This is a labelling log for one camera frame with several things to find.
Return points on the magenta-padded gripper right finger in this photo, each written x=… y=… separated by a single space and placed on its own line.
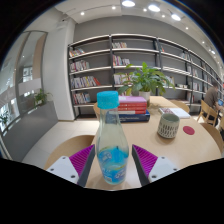
x=161 y=168

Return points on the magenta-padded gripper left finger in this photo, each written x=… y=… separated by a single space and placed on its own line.
x=63 y=168

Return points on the clear blue-capped drink bottle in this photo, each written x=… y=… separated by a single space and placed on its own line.
x=111 y=146

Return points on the wooden chair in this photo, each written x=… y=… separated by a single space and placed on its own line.
x=71 y=145
x=181 y=105
x=213 y=135
x=208 y=111

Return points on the grey patterned ceramic cup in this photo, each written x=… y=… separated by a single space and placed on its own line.
x=168 y=126

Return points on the flat round red coaster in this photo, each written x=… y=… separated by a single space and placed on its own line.
x=188 y=130

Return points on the dark blue book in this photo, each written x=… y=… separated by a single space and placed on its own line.
x=135 y=117

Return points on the red book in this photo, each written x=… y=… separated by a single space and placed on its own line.
x=133 y=105
x=133 y=111

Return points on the small potted plant on ledge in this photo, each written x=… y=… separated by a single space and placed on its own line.
x=40 y=97

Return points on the pink book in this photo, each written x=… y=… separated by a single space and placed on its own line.
x=133 y=99

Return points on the tiny green potted plant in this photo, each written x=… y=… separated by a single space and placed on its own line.
x=4 y=117

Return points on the person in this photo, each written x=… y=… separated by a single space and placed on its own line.
x=211 y=96

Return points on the green potted plant white pot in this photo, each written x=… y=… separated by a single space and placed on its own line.
x=145 y=80

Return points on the grey bookshelf unit with books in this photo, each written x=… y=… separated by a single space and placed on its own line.
x=96 y=60

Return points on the group of ceiling lights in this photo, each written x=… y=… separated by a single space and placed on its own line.
x=154 y=8

